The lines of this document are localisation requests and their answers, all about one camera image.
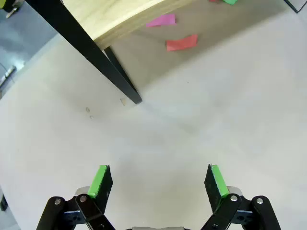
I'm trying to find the white power strip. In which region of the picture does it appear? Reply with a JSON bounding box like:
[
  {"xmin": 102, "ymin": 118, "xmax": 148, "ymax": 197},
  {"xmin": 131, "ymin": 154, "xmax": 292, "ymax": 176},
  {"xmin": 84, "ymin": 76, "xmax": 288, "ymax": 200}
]
[{"xmin": 0, "ymin": 66, "xmax": 17, "ymax": 88}]

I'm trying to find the black frame wooden shelf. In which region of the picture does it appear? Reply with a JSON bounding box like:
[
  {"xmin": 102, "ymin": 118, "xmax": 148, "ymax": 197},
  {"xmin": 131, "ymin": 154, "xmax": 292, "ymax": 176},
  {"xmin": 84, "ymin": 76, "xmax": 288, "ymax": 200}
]
[{"xmin": 24, "ymin": 0, "xmax": 307, "ymax": 105}]

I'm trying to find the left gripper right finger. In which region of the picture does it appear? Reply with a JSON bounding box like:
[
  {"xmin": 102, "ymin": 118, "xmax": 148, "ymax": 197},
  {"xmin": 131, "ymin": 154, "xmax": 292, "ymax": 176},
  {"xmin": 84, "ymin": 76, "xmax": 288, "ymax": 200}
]
[{"xmin": 201, "ymin": 163, "xmax": 282, "ymax": 230}]

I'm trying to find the red paper scrap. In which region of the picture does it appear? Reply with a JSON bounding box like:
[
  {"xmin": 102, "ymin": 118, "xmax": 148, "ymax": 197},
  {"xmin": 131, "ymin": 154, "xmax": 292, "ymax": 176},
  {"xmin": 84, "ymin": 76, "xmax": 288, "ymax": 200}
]
[{"xmin": 165, "ymin": 34, "xmax": 199, "ymax": 52}]

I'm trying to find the pink paper scrap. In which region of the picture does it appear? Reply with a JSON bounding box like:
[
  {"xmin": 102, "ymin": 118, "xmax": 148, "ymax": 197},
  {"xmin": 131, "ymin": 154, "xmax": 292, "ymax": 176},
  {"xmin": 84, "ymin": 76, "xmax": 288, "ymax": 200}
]
[{"xmin": 145, "ymin": 13, "xmax": 177, "ymax": 28}]

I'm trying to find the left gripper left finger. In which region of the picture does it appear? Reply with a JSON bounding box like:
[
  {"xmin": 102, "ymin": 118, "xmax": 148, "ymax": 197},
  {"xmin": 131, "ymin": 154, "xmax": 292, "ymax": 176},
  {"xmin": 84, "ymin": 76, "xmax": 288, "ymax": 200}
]
[{"xmin": 35, "ymin": 164, "xmax": 116, "ymax": 230}]

